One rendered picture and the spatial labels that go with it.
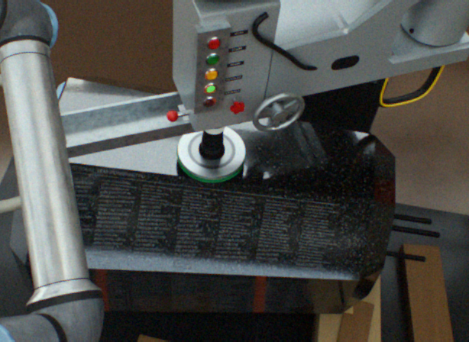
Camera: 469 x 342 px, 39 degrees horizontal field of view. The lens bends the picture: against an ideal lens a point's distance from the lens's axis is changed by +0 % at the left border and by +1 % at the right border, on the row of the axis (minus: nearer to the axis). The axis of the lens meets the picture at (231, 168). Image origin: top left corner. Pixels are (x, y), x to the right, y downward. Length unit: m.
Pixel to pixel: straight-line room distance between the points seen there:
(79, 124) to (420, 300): 1.66
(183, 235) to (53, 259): 1.12
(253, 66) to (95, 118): 0.50
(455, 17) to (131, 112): 0.93
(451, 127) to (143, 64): 1.64
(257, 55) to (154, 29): 2.19
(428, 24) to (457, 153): 1.65
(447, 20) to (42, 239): 1.30
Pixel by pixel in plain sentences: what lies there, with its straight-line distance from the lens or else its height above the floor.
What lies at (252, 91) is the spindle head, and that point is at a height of 1.30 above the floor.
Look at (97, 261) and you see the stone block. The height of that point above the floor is 0.65.
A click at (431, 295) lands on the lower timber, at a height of 0.08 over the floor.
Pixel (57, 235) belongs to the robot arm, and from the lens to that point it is 1.07.
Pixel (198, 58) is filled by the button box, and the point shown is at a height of 1.48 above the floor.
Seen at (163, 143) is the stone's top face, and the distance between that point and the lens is 2.18.
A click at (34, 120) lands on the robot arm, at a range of 1.13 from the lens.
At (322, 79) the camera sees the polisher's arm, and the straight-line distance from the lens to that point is 1.86.
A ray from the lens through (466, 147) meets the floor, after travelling 3.60.
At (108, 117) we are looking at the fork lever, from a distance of 1.93.
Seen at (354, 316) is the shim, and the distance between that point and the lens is 2.69.
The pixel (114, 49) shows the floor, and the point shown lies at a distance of 3.72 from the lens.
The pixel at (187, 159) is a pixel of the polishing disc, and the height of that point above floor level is 0.93.
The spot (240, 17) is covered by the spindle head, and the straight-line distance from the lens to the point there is 1.56.
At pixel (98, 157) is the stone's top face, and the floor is 0.87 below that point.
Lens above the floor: 2.60
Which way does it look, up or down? 54 degrees down
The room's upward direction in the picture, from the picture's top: 7 degrees clockwise
